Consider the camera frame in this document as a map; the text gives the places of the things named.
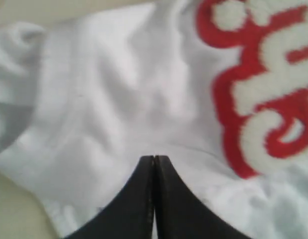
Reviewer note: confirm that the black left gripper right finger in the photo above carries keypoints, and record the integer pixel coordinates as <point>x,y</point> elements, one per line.
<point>179,213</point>

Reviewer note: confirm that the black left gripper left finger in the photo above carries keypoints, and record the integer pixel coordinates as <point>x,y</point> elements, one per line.
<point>130,214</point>

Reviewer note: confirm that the white t-shirt red lettering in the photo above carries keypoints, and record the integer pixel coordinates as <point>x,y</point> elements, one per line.
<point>219,86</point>

